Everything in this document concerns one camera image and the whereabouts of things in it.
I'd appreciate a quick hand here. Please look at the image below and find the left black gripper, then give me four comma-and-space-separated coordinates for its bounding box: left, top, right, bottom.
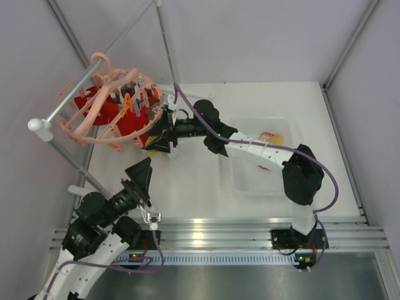
99, 156, 153, 228

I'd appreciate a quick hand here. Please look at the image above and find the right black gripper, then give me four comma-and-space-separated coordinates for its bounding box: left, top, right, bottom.
146, 111, 209, 154

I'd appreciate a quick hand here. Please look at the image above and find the yellow sock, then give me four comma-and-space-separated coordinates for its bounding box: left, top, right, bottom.
268, 135, 284, 146
146, 150, 163, 156

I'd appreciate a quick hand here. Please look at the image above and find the pink round clip hanger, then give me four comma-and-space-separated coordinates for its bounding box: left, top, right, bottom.
57, 52, 165, 153

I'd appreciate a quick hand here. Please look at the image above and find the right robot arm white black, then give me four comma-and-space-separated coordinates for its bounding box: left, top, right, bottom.
144, 99, 324, 251

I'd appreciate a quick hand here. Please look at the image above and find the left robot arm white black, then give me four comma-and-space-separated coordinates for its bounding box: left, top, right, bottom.
33, 157, 159, 299

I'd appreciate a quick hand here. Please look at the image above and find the red sock white cuff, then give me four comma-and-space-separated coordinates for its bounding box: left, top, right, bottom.
58, 83, 163, 152

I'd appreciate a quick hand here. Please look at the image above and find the orange clothes peg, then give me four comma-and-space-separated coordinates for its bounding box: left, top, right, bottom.
121, 92, 141, 117

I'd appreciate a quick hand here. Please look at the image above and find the red white patterned sock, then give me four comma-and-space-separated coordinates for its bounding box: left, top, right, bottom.
259, 132, 275, 143

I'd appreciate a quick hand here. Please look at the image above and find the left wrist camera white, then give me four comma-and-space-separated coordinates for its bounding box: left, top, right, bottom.
140, 206, 162, 231

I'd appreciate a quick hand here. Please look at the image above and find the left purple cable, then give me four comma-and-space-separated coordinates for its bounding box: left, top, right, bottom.
45, 229, 165, 300

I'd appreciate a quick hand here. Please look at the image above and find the purple cable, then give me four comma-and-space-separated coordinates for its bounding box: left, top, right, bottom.
173, 82, 340, 273
45, 229, 165, 300

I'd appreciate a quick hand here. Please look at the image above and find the metal drying rack frame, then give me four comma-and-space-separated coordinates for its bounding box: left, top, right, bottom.
27, 1, 178, 198

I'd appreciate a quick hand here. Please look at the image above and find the aluminium mounting rail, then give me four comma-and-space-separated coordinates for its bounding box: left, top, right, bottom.
49, 217, 390, 266

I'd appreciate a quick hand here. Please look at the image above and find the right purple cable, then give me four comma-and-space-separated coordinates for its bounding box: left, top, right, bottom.
173, 82, 340, 273

